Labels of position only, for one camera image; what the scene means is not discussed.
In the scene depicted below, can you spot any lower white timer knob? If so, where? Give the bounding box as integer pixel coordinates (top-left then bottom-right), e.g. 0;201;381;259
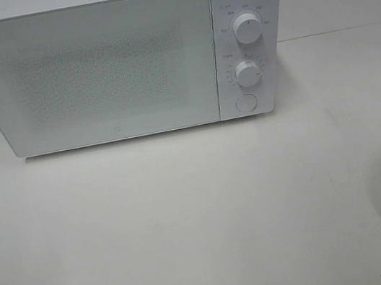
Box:
235;60;262;87

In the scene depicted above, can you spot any white microwave door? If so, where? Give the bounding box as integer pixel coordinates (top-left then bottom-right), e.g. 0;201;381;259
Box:
0;0;219;157

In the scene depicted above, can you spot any upper white power knob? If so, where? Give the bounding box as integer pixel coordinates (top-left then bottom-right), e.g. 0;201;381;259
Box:
232;10;263;45

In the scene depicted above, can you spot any round white door button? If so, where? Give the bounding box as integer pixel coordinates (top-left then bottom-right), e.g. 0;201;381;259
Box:
235;94;258;113

